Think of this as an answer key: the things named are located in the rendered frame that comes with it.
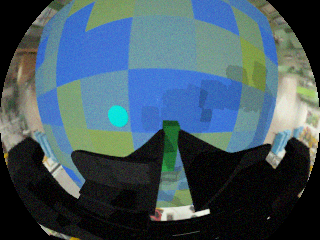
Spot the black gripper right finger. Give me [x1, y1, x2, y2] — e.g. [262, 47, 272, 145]
[177, 129, 272, 212]

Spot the cyan circle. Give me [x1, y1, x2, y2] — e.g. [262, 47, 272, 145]
[108, 105, 128, 128]

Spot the green post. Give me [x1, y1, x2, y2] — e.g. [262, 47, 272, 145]
[161, 120, 181, 171]

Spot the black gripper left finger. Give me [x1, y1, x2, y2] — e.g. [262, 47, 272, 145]
[71, 129, 165, 216]

